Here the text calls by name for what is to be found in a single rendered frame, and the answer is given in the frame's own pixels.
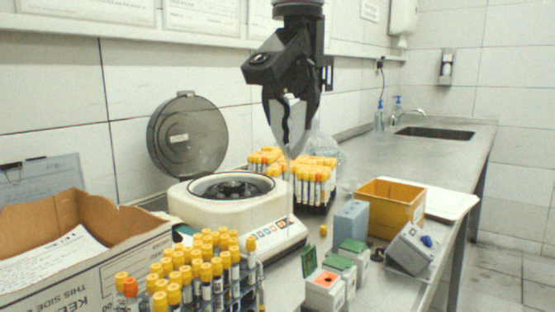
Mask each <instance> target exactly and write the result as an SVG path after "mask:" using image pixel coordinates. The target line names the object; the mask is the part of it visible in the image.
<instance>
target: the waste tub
mask: <svg viewBox="0 0 555 312"><path fill-rule="evenodd" d="M428 189H429V188H427V187H418V186H413V185H408V184H405V183H403V182H394V181H389V180H384V179H380V178H374V179H372V180H370V181H369V182H367V183H365V184H363V185H362V186H361V187H360V188H358V190H357V191H356V192H355V193H354V200H357V201H366V202H369V215H368V235H369V236H372V238H376V239H380V240H384V241H387V242H392V240H393V239H394V238H395V237H396V236H397V235H398V234H399V233H400V232H401V230H402V229H403V228H404V227H405V226H406V224H407V223H408V221H410V222H412V223H414V224H415V225H416V226H418V227H419V228H420V229H422V228H423V227H424V222H425V206H426V197H427V190H428Z"/></svg>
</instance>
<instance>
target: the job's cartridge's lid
mask: <svg viewBox="0 0 555 312"><path fill-rule="evenodd" d="M304 250H305V251H304V252H303V254H302V255H301V268H302V276H303V279H304V280H305V279H306V278H307V277H310V276H311V274H312V273H313V272H314V271H315V269H316V268H317V267H318V266H317V256H316V246H315V244H313V245H312V246H311V243H308V244H306V245H305V246H304Z"/></svg>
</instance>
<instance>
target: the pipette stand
mask: <svg viewBox="0 0 555 312"><path fill-rule="evenodd" d="M351 205H352V199H350V201H348V202H347V203H346V204H345V205H344V206H342V207H341V208H340V209H339V210H338V211H336V212H335V213H334V214H333V234H332V247H331V248H330V249H329V250H328V251H327V253H326V254H325V257H326V258H327V257H328V256H329V255H331V254H332V253H334V254H339V246H340V245H341V244H342V242H343V241H345V240H346V238H349V239H352V240H356V241H359V242H363V243H366V244H367V247H368V250H371V248H373V246H374V243H372V242H368V215H369V202H366V201H357V200H354V204H353V209H352V208H351Z"/></svg>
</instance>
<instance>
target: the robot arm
mask: <svg viewBox="0 0 555 312"><path fill-rule="evenodd" d="M271 5H272V6H273V8H272V19H273V20H275V21H284V27H279V28H277V29H276V30H275V31H274V32H273V33H272V34H271V36H270V37H268V38H267V39H266V40H265V41H264V42H263V43H262V44H261V45H260V46H259V48H258V49H257V51H255V52H254V53H253V54H252V55H251V56H250V57H249V58H248V59H247V60H246V62H245V63H244V64H243V65H241V66H240V70H241V73H243V75H244V80H245V82H246V84H250V85H260V86H262V92H261V101H262V106H263V111H264V115H265V117H266V120H267V123H268V125H270V126H271V130H272V132H273V136H274V138H275V140H276V141H277V145H278V147H279V148H280V150H281V151H282V153H283V154H284V155H285V146H286V145H287V144H290V146H289V150H290V153H291V156H292V160H296V158H297V156H299V155H300V154H301V152H302V151H303V149H304V148H305V146H306V141H307V139H308V138H310V137H311V136H312V135H313V134H314V133H316V131H317V130H318V126H319V121H318V119H317V118H316V117H315V114H316V112H317V110H318V108H319V105H320V94H321V93H322V85H325V91H326V92H333V79H334V56H329V55H325V15H323V6H324V5H325V0H271ZM328 66H331V74H330V83H329V84H328ZM324 67H325V78H322V76H323V69H324ZM287 93H292V95H293V96H294V97H295V98H300V101H299V102H296V103H295V104H293V105H292V106H291V107H290V102H289V98H288V97H287V96H285V95H286V94H287ZM289 135H290V136H291V143H290V141H289Z"/></svg>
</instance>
